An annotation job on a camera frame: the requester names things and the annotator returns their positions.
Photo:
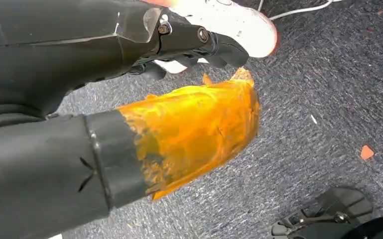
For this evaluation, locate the person's foot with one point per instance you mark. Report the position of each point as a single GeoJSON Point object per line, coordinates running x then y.
{"type": "Point", "coordinates": [237, 23]}

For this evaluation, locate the black robot foot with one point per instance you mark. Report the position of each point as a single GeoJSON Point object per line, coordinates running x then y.
{"type": "Point", "coordinates": [339, 214]}

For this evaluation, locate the orange floor scrap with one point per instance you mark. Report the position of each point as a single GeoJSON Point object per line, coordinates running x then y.
{"type": "Point", "coordinates": [366, 152]}

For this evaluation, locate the white floor scrap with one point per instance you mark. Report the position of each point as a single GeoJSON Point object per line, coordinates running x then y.
{"type": "Point", "coordinates": [313, 119]}

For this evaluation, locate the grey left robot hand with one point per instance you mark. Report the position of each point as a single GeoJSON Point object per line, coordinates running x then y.
{"type": "Point", "coordinates": [46, 82]}

